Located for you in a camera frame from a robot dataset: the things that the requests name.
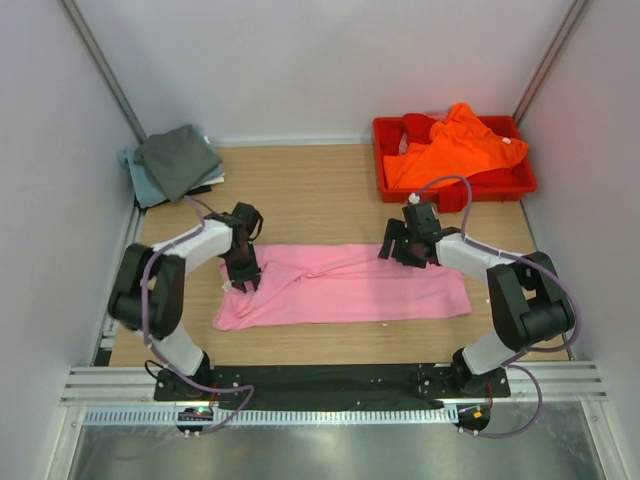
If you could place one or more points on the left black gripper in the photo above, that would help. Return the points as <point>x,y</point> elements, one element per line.
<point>251,272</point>

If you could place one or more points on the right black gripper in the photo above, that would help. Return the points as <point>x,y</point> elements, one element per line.
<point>396,229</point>

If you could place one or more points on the pink t-shirt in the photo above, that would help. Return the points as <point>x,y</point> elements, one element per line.
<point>322,284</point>

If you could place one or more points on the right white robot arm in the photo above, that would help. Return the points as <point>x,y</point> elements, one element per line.
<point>528,301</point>

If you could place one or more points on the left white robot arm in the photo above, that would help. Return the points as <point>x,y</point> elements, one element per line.
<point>148,292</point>

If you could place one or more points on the black folded t-shirt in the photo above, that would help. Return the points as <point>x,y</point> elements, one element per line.
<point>198,190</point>

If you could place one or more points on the orange t-shirt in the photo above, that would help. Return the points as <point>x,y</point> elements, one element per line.
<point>457,144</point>

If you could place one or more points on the red plastic bin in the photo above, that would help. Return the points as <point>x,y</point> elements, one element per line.
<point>494,186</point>

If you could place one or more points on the light blue folded t-shirt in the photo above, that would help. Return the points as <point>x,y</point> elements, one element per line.
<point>146,191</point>

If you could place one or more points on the grey folded t-shirt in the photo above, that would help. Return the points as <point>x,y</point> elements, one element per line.
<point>177,160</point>

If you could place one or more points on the white slotted cable duct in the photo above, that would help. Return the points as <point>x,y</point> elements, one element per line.
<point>199,417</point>

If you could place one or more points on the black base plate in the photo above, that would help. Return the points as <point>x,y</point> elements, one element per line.
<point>373,387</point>

